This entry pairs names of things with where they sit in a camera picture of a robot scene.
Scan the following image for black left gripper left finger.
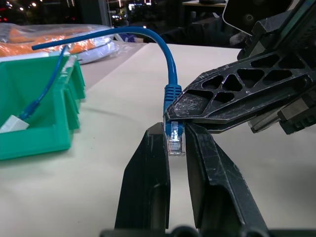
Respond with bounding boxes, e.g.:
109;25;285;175
114;122;171;231

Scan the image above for dark background table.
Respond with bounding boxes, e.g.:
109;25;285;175
182;0;227;26

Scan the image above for blue ethernet cable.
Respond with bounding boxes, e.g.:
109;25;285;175
19;45;70;122
32;26;186;158

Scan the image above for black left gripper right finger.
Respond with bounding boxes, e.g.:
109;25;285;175
185;123;270;233

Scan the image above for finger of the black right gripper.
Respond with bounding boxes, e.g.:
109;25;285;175
163;50;312;121
189;115;253;135

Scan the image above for clear bag of orange cables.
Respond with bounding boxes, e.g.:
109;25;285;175
0;23;115;64

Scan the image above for green plastic bin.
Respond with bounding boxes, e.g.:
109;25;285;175
0;54;86;161

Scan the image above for white coupler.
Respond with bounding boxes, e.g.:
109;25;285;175
0;114;32;134

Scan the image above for clear bag of white cable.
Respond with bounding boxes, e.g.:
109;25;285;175
77;36;117;66

